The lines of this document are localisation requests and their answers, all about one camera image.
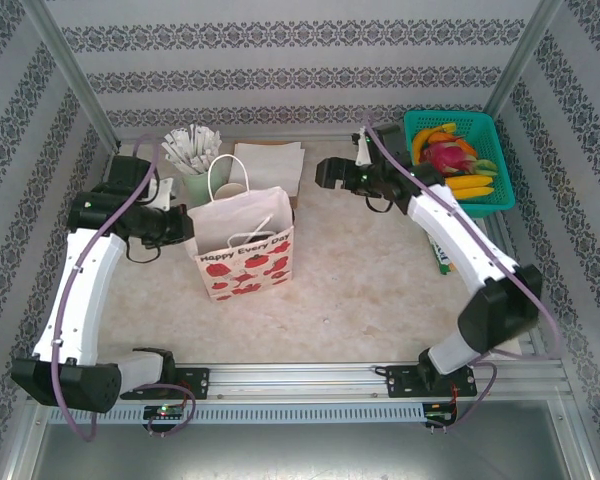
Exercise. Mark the white paper bag red prints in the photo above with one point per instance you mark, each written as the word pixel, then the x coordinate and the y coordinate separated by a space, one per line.
pixel 245 272

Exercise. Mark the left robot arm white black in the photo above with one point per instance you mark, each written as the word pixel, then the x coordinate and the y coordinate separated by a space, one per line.
pixel 85 290

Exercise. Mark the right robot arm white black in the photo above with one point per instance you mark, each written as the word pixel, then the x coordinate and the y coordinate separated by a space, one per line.
pixel 455 240

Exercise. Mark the mint green straw cup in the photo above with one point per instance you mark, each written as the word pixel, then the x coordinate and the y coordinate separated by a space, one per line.
pixel 195 187

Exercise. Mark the white napkin stack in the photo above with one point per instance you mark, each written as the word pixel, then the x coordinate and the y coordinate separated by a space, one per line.
pixel 270 165

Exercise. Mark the curved yellow banana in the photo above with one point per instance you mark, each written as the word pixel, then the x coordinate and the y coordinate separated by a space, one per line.
pixel 417 145

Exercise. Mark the nested white-rimmed paper cup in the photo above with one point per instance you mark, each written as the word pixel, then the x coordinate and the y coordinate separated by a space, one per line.
pixel 230 191

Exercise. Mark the pink dragon fruit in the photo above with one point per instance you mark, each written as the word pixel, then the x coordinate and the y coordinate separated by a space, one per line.
pixel 445 157

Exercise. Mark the orange fruit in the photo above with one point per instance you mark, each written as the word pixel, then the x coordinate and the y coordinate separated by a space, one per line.
pixel 442 137

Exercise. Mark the yellow green snack packet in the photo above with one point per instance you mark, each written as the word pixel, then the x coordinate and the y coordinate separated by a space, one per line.
pixel 442 257

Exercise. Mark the green fruit piece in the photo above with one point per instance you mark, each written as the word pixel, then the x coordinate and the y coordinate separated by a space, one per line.
pixel 487 166

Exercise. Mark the teal plastic basket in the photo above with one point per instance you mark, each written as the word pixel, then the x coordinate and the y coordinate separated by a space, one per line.
pixel 497 170

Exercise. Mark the small controller circuit board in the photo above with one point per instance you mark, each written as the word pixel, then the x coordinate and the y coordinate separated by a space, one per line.
pixel 165 411
pixel 440 412

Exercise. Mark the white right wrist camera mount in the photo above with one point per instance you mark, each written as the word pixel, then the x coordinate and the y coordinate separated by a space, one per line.
pixel 364 150

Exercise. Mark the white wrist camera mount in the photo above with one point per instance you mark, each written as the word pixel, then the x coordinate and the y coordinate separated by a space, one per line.
pixel 162 192
pixel 364 150

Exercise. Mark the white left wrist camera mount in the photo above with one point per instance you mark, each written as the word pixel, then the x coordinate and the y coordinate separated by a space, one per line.
pixel 162 192

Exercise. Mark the aluminium frame post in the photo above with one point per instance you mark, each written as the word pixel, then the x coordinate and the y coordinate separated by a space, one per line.
pixel 72 75
pixel 525 50

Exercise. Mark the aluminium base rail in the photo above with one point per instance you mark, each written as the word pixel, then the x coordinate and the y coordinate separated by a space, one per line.
pixel 300 377

